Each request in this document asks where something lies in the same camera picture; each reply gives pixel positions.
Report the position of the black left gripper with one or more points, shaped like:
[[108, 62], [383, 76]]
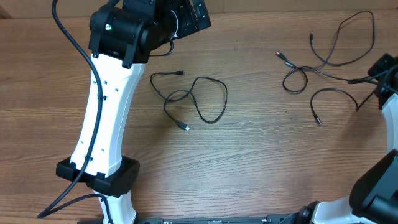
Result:
[[181, 7]]

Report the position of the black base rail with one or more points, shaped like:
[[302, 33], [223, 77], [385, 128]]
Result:
[[240, 220]]

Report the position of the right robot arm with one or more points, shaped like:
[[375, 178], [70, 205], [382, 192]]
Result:
[[373, 198]]

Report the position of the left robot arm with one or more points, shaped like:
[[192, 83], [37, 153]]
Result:
[[122, 41]]

